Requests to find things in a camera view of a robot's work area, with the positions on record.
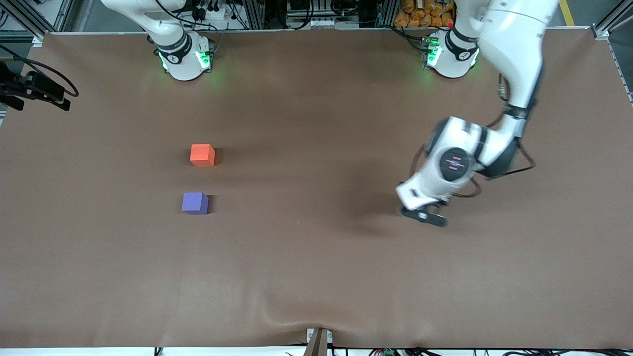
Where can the green terminal connector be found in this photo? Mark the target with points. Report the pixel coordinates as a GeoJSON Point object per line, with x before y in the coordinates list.
{"type": "Point", "coordinates": [388, 352]}

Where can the white terminal block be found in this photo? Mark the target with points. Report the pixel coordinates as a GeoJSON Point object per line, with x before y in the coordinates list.
{"type": "Point", "coordinates": [321, 22]}

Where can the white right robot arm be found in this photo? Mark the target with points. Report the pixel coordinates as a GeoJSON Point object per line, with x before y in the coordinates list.
{"type": "Point", "coordinates": [180, 59]}

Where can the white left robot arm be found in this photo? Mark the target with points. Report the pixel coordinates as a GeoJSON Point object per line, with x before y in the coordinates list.
{"type": "Point", "coordinates": [514, 44]}

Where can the pile of orange fruits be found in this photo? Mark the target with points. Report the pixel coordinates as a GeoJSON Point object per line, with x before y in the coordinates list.
{"type": "Point", "coordinates": [420, 15]}

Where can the orange foam block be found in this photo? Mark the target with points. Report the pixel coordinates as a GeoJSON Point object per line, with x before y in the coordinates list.
{"type": "Point", "coordinates": [202, 154]}

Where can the metal table clamp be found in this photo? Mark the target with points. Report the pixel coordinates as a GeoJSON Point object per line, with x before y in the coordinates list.
{"type": "Point", "coordinates": [317, 343]}

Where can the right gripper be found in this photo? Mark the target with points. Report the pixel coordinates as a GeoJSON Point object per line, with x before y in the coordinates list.
{"type": "Point", "coordinates": [30, 84]}

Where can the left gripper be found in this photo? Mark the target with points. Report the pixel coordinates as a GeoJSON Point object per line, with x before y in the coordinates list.
{"type": "Point", "coordinates": [438, 203]}

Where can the purple foam block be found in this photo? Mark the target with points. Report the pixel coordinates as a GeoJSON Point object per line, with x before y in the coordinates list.
{"type": "Point", "coordinates": [194, 202]}

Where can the brown table cloth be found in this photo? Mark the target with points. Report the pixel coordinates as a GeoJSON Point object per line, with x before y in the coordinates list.
{"type": "Point", "coordinates": [316, 272]}

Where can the aluminium frame post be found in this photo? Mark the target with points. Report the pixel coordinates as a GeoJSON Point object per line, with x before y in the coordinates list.
{"type": "Point", "coordinates": [388, 11]}
{"type": "Point", "coordinates": [27, 17]}
{"type": "Point", "coordinates": [256, 12]}
{"type": "Point", "coordinates": [613, 17]}

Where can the white power strip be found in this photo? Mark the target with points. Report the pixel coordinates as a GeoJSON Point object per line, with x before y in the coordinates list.
{"type": "Point", "coordinates": [210, 10]}

